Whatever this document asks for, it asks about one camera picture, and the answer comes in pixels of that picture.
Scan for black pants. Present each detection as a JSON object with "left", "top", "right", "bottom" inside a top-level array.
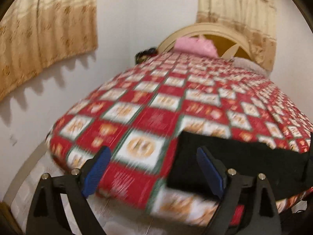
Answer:
[{"left": 167, "top": 131, "right": 312, "bottom": 201}]

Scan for striped pillow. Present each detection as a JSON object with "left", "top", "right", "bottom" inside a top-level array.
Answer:
[{"left": 232, "top": 57, "right": 271, "bottom": 78}]

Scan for cream wooden headboard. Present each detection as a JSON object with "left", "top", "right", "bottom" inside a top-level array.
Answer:
[{"left": 157, "top": 22, "right": 253, "bottom": 60}]

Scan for beige curtain behind headboard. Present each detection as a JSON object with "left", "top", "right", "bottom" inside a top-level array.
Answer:
[{"left": 196, "top": 0, "right": 276, "bottom": 72}]

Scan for beige curtain on left wall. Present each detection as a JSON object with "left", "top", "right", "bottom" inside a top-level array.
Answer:
[{"left": 1, "top": 0, "right": 98, "bottom": 99}]

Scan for pink folded blanket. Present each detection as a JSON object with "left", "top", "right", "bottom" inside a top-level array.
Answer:
[{"left": 172, "top": 37, "right": 219, "bottom": 58}]

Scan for black object beside bed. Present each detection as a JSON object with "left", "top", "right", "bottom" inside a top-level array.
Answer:
[{"left": 135, "top": 47, "right": 158, "bottom": 64}]

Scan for red patchwork bedspread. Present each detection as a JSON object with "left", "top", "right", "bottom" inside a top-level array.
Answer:
[{"left": 46, "top": 52, "right": 312, "bottom": 226}]

